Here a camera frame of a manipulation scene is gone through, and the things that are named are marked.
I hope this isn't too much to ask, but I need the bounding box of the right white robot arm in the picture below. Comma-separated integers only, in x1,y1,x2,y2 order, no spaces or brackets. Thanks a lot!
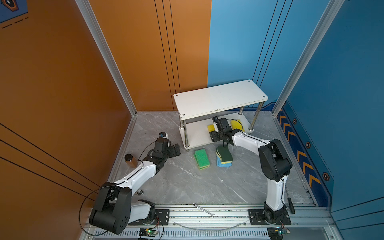
210,117,293,225

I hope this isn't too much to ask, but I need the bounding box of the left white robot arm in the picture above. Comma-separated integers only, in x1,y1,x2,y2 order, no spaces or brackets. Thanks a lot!
89,136,181,234

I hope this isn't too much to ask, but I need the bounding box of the white two-tier shelf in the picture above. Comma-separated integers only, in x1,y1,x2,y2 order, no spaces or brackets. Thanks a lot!
174,80,268,151

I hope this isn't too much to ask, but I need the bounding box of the green yellow wavy sponge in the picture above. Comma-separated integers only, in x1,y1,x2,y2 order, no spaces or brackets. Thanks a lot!
216,146,233,165

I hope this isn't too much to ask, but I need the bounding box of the brown jar black lid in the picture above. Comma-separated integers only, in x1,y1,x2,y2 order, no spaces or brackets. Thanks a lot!
124,154,138,168

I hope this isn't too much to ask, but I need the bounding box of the blue sponge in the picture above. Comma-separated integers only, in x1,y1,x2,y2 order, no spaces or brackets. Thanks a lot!
217,158,232,168

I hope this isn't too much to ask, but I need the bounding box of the left circuit board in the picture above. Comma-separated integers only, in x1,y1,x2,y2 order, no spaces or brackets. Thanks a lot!
139,229,159,239

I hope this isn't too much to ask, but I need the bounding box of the circuit board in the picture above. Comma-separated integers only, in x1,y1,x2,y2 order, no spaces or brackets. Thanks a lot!
267,229,284,240
139,229,159,239

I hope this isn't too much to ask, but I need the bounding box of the right circuit board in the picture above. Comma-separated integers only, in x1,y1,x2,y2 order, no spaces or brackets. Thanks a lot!
267,229,284,240

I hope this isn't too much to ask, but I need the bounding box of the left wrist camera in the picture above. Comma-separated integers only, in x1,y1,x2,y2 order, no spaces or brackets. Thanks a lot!
159,132,169,140

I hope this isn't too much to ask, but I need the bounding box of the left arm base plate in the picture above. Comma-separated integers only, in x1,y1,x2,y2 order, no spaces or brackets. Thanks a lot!
129,209,170,226

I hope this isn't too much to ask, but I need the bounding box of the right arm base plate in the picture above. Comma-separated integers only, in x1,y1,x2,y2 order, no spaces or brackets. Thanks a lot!
248,208,292,226

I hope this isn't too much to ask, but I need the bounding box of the black handled screwdriver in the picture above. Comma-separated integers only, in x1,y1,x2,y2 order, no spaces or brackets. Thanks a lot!
288,197,296,214

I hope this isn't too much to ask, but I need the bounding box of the aluminium front rail frame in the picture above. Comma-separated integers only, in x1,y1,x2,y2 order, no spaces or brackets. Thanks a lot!
80,204,343,240

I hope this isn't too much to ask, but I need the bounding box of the left aluminium corner post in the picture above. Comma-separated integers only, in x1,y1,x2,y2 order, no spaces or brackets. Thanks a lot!
75,0,137,117

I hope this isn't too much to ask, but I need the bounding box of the aluminium corner post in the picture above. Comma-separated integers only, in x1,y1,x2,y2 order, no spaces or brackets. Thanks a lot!
272,0,345,117
75,0,137,117

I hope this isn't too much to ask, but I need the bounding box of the right aluminium corner post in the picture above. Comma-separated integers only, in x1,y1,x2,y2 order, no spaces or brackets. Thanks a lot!
272,0,345,117

